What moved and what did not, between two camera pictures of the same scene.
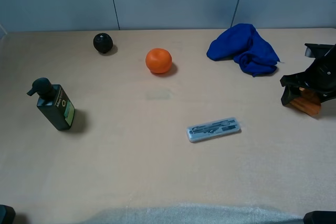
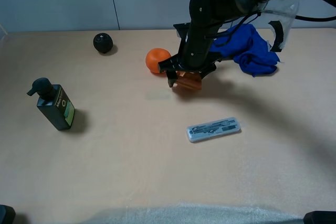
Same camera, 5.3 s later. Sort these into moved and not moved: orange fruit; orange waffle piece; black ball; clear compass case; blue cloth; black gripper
Moved: black gripper; orange waffle piece
Not moved: clear compass case; blue cloth; black ball; orange fruit
